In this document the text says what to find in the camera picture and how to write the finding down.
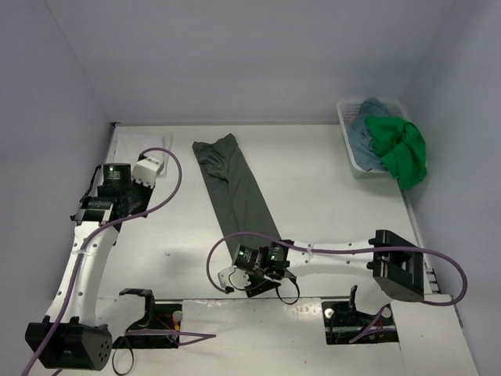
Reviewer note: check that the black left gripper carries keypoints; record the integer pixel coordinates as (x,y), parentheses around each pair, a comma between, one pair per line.
(138,197)

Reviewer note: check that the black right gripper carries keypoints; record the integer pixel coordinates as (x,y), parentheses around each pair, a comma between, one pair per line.
(255,285)

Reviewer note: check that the light blue t-shirt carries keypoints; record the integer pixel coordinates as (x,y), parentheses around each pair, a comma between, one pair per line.
(360,137)

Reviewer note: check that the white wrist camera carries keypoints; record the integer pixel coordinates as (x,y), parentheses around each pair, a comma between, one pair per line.
(233,279)
(146,171)

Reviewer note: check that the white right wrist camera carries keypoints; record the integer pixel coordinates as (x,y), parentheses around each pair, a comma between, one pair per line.
(233,279)

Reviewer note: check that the green t-shirt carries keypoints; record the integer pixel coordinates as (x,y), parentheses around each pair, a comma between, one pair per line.
(401,147)

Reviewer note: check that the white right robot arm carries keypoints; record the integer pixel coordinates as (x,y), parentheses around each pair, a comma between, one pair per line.
(386,267)

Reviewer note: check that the white plastic laundry basket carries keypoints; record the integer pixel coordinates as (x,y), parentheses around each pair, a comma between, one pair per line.
(347,109)

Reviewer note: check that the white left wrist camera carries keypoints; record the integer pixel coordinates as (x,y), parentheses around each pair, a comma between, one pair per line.
(146,171)

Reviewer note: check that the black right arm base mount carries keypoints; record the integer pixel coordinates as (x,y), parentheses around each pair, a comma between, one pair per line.
(344,325)

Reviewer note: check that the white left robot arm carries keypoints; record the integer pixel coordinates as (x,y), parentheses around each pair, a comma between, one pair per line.
(73,334)

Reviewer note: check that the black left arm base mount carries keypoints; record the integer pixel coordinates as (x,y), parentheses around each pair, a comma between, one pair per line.
(162,320)

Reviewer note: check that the grey t-shirt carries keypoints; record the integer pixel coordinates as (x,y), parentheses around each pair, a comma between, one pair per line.
(232,188)

